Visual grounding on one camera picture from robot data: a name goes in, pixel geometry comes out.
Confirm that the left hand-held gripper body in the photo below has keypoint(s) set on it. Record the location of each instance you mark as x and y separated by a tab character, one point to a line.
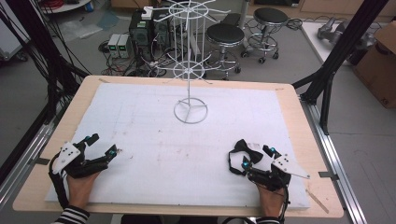
70	155

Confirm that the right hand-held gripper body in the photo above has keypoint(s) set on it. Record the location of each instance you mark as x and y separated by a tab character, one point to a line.
281	166

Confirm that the black bow tie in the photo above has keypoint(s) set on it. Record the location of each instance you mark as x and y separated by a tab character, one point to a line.
242	146

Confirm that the person's left hand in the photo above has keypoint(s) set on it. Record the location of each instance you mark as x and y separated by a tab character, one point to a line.
81	188

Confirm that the person's right hand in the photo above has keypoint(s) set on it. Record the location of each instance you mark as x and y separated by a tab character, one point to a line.
270	200

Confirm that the black tape strip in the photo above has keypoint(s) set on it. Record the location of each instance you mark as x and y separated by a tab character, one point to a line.
328	175
42	161

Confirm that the thin wooden strip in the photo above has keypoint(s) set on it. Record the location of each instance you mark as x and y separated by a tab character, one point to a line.
317	201

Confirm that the white foam mat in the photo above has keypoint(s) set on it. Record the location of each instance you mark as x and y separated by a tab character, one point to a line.
174	155

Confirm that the person's dark trousers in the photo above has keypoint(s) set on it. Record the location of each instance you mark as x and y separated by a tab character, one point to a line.
168	219

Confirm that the grey bench power supply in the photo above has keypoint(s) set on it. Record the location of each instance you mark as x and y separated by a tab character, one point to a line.
124	45
113	45

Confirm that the black computer tower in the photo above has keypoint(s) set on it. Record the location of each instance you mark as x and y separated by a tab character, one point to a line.
140	31

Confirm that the black round stool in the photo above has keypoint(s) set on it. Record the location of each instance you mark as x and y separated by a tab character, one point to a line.
270	16
224	35

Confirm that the grey vacuum cleaner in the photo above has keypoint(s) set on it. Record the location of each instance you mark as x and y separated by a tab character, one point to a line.
331	29

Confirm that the brown cardboard box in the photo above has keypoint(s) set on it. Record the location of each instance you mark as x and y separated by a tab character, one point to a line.
379	68

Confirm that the white power adapter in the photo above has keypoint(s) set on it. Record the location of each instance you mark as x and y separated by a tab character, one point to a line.
147	13

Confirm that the aluminium rail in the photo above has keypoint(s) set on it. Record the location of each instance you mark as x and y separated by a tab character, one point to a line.
28	155
333	155

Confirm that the black metal frame stand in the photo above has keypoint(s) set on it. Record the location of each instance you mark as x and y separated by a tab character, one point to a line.
345	46

